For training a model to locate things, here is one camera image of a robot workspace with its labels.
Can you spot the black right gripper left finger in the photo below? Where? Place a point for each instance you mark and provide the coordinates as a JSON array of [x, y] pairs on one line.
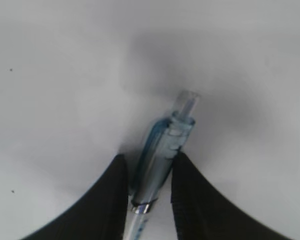
[[100, 214]]

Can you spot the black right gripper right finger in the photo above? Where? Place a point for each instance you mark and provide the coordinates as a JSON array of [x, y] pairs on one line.
[[201, 212]]

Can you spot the blue grey click pen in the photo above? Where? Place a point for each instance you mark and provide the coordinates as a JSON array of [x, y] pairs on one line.
[[165, 140]]

